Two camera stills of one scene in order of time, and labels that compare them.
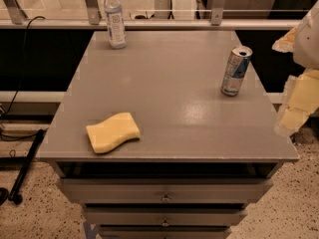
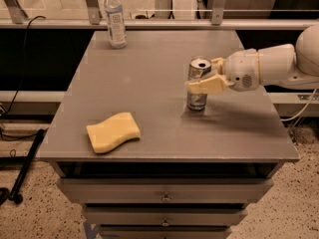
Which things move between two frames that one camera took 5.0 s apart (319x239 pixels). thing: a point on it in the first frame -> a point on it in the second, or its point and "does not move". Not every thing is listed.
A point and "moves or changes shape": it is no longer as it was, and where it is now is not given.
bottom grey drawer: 164,231 does not move
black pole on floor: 15,195 does not move
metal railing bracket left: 14,7 does not move
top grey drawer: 163,190 does not move
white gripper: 308,45 -> 239,70
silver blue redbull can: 235,70 moves or changes shape
